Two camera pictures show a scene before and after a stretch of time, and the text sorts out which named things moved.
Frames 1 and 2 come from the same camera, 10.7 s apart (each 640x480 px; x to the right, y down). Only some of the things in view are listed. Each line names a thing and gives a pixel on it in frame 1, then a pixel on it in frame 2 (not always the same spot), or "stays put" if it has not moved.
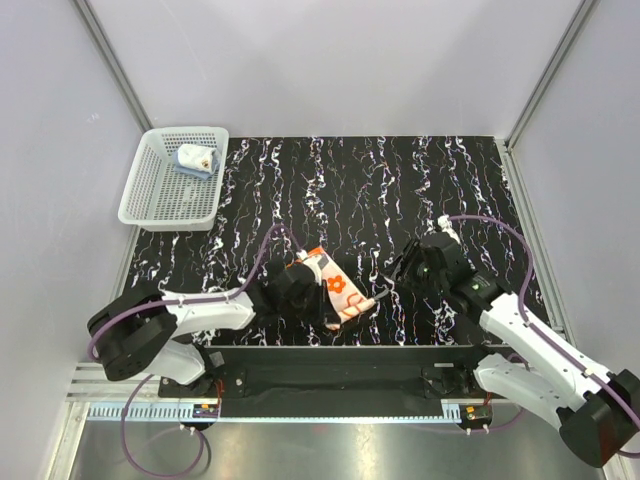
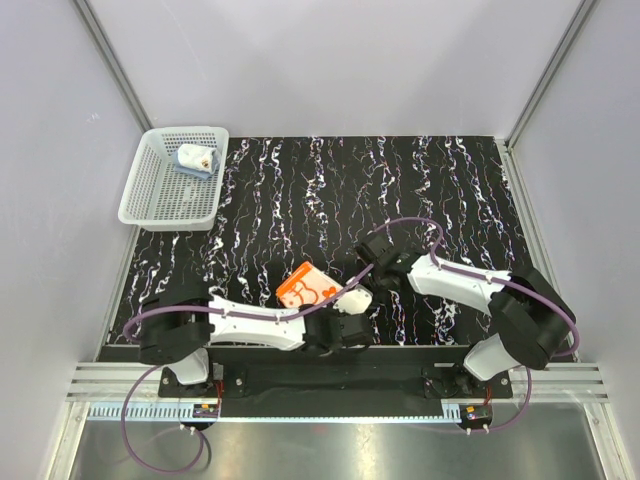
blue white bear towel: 197,161 stays put
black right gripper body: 417,274 → 379,288
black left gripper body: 310,308 → 334,311
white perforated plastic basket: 157,198 stays put
